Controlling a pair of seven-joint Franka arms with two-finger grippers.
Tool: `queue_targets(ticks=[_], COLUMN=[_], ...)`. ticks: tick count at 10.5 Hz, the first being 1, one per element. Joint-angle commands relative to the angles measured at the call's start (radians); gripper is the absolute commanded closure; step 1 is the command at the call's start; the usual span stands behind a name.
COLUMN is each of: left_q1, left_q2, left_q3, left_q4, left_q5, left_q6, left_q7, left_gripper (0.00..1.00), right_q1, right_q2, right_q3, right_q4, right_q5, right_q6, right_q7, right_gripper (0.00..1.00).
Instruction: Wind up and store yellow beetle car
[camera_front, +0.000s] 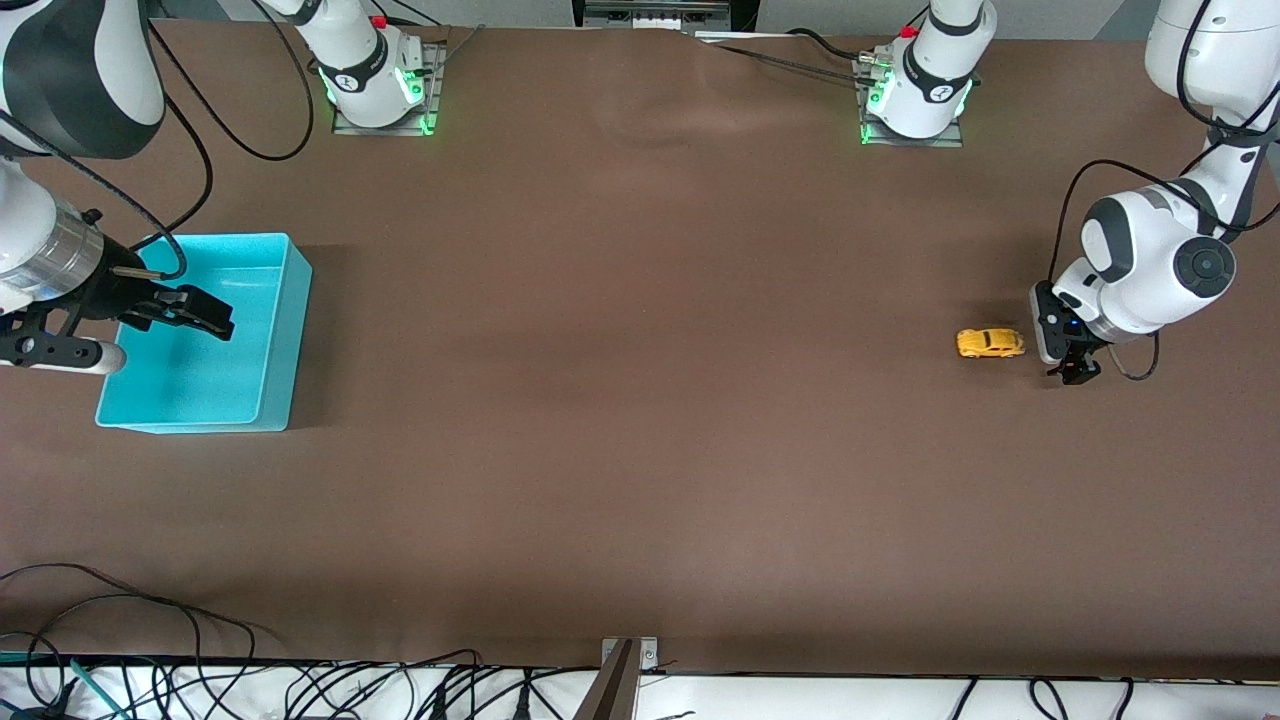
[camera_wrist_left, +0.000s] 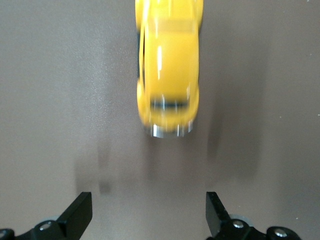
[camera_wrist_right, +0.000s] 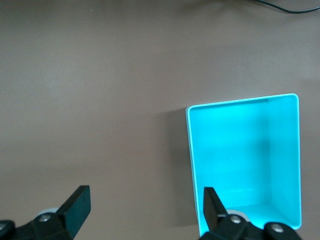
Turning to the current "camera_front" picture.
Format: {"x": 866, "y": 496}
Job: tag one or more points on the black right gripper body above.
{"x": 108, "y": 296}

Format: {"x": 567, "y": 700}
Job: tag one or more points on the silver metal bracket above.
{"x": 648, "y": 655}

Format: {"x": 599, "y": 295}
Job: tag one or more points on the grey metal frame box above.
{"x": 650, "y": 12}

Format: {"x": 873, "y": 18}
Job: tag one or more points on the dark metal bar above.
{"x": 612, "y": 695}

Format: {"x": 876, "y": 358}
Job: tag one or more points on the turquoise plastic bin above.
{"x": 200, "y": 380}

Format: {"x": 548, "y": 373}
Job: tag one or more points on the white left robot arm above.
{"x": 1150, "y": 250}

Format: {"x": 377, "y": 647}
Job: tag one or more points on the yellow toy beetle car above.
{"x": 990, "y": 343}

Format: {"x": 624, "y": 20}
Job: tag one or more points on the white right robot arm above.
{"x": 355, "y": 70}

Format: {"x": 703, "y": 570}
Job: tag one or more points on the grey left arm base plate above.
{"x": 920, "y": 142}

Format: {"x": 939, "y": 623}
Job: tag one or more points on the brown table mat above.
{"x": 640, "y": 450}

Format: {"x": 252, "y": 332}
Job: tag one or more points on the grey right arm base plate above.
{"x": 432, "y": 80}

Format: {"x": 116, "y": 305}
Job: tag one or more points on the white strip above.
{"x": 740, "y": 37}

